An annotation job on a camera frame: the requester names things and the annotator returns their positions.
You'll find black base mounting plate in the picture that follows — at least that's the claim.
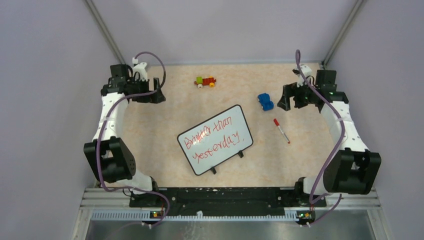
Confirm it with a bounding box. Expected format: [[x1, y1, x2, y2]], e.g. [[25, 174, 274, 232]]
[[129, 187, 327, 209]]

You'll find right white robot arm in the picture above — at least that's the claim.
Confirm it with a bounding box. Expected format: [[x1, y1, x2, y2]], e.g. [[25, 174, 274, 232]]
[[277, 65, 382, 206]]

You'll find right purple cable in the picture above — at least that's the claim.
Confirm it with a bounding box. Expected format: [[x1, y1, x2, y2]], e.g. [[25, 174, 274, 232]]
[[294, 49, 346, 226]]

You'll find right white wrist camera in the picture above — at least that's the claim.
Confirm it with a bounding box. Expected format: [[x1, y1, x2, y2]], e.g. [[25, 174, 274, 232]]
[[292, 64, 313, 87]]

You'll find small whiteboard with stand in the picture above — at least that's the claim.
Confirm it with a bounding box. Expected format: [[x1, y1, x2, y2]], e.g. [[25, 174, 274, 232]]
[[176, 104, 254, 176]]

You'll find red green toy train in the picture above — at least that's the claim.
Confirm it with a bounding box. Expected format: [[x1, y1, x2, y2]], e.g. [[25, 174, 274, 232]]
[[193, 76, 217, 89]]

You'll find purple cable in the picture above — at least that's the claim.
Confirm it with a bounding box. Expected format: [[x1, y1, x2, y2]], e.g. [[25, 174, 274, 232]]
[[294, 49, 346, 226], [96, 51, 171, 229]]

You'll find blue toy car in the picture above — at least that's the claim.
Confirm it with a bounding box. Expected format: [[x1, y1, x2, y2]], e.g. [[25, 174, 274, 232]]
[[257, 93, 274, 111]]

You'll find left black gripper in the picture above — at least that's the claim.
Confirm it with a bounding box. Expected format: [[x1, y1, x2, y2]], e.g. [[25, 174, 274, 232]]
[[129, 77, 165, 104]]

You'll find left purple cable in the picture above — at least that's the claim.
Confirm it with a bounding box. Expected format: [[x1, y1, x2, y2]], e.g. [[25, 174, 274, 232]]
[[96, 51, 171, 229]]

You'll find red capped whiteboard marker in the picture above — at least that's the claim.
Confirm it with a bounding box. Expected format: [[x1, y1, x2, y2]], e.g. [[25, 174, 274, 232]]
[[273, 118, 291, 144]]

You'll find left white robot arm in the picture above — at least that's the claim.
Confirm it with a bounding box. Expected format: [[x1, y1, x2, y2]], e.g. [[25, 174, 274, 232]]
[[83, 62, 166, 207]]

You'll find grey slotted cable duct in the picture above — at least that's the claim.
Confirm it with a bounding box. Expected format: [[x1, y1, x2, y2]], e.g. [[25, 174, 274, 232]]
[[91, 209, 299, 222]]

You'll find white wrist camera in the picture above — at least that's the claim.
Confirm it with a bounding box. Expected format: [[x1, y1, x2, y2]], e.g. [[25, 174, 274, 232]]
[[292, 64, 313, 87], [131, 57, 150, 82]]

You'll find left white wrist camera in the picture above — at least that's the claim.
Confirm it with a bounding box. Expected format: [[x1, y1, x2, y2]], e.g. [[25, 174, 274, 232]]
[[131, 57, 150, 82]]

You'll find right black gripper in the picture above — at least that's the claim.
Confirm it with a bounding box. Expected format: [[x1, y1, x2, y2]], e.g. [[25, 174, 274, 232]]
[[277, 78, 319, 111]]

